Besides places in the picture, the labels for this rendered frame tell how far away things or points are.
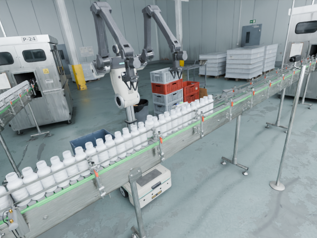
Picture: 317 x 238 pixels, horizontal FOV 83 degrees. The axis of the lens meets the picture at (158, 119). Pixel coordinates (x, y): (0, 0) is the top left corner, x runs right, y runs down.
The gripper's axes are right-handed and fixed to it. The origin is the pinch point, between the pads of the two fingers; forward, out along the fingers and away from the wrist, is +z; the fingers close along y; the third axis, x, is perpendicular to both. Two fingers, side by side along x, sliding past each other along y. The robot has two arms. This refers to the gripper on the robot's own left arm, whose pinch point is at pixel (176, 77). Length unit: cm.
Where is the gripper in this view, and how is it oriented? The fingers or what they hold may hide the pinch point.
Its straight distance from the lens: 156.5
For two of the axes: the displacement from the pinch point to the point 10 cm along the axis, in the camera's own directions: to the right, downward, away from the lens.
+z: 0.8, 9.2, 3.9
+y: -6.2, -2.6, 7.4
